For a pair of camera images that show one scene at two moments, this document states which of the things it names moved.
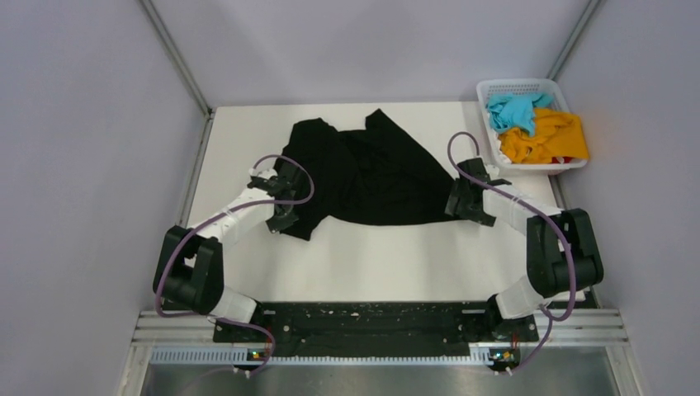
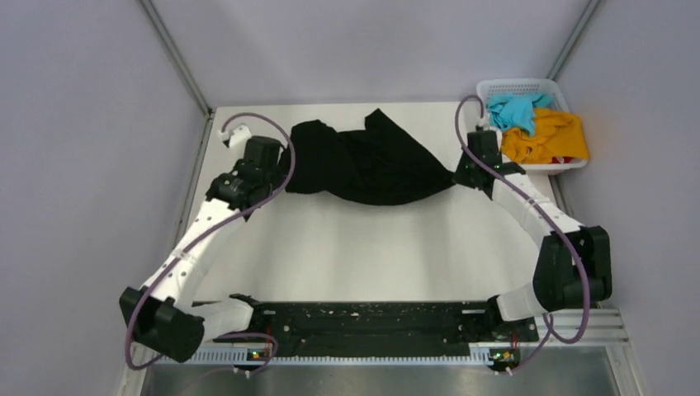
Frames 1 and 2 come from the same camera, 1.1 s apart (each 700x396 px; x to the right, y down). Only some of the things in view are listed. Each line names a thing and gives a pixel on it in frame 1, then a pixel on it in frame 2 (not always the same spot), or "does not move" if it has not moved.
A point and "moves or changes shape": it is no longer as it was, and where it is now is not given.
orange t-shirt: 556,134 does not move
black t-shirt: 376,176 moves or changes shape
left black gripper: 276,225 -> 278,177
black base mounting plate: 377,329 does not move
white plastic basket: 553,100 does not move
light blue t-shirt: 517,110 does not move
